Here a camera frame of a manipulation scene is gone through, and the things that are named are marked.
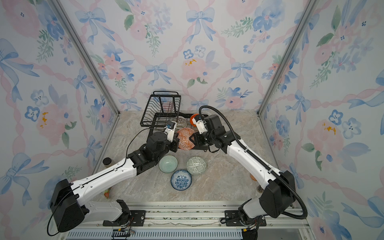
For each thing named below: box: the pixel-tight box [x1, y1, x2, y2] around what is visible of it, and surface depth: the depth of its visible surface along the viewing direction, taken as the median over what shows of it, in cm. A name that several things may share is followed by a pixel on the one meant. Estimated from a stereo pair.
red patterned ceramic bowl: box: [177, 127, 195, 150], surface depth 80 cm
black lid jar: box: [102, 157, 112, 165], surface depth 85 cm
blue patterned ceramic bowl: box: [170, 169, 193, 191], surface depth 86 cm
